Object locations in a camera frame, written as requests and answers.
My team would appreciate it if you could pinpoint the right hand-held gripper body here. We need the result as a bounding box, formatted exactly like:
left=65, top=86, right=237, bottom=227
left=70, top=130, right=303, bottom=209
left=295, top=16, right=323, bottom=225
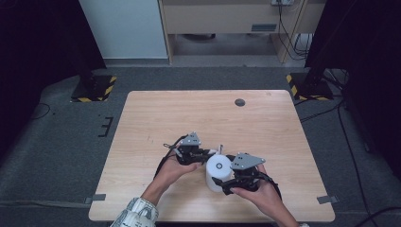
left=229, top=152, right=267, bottom=193

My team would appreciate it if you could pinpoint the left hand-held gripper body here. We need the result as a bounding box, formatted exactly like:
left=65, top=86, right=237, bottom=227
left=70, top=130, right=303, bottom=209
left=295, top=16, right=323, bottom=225
left=175, top=131, right=211, bottom=166

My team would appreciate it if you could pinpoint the white cylindrical bin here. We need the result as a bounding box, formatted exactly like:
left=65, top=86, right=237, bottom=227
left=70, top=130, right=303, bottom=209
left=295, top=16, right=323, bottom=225
left=205, top=153, right=235, bottom=194

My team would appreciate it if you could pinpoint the person's left hand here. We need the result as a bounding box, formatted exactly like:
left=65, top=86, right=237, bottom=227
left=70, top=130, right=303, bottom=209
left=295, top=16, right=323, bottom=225
left=152, top=153, right=203, bottom=190

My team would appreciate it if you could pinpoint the person's right hand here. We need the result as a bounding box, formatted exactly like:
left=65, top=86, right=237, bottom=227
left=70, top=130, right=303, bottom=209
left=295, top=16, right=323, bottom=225
left=230, top=165, right=299, bottom=227

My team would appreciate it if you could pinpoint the grey tape strip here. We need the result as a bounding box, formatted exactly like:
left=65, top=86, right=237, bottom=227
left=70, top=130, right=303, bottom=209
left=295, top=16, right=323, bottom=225
left=83, top=193, right=107, bottom=205
left=316, top=195, right=340, bottom=205

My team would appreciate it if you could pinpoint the black stand base striped edge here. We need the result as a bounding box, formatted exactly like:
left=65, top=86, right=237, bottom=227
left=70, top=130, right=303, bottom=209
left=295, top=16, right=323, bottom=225
left=70, top=75, right=117, bottom=103
left=286, top=72, right=335, bottom=102

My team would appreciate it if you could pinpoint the light wooden desk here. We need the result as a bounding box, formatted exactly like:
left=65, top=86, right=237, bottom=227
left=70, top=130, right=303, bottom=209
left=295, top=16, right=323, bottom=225
left=158, top=0, right=327, bottom=66

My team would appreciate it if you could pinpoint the white cabinet panel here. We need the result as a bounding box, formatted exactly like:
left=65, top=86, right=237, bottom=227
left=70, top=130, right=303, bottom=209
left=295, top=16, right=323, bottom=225
left=78, top=0, right=169, bottom=61

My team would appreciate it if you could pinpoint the dark curtain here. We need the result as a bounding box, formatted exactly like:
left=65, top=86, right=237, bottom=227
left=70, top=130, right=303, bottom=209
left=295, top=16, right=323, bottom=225
left=0, top=0, right=107, bottom=159
left=305, top=0, right=401, bottom=182

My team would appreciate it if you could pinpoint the right hand-held gripper black cable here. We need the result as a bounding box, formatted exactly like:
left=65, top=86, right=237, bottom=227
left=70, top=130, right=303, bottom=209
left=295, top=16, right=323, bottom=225
left=258, top=171, right=283, bottom=201

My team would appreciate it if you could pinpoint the hand-held gripper black cable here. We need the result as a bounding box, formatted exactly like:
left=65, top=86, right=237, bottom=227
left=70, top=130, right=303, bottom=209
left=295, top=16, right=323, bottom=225
left=258, top=171, right=283, bottom=201
left=153, top=134, right=189, bottom=180

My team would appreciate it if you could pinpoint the left hand-held gripper black cable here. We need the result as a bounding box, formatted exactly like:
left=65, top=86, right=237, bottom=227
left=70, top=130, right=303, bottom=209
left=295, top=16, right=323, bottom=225
left=153, top=134, right=189, bottom=180

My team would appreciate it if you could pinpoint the long black floor cable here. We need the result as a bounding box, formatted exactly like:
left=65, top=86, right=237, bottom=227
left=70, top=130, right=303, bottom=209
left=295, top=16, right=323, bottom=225
left=299, top=100, right=371, bottom=227

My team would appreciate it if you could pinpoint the thick black floor cable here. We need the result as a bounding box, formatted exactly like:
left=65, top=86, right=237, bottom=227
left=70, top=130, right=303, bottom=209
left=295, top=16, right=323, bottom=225
left=354, top=205, right=401, bottom=227

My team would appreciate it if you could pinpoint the bundle of black desk cables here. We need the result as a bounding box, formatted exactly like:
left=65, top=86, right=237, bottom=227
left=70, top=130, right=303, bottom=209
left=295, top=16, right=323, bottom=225
left=277, top=0, right=314, bottom=61

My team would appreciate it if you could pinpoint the thin black floor cable loop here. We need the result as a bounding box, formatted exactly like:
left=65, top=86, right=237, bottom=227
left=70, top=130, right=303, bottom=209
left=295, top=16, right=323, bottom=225
left=29, top=102, right=52, bottom=121

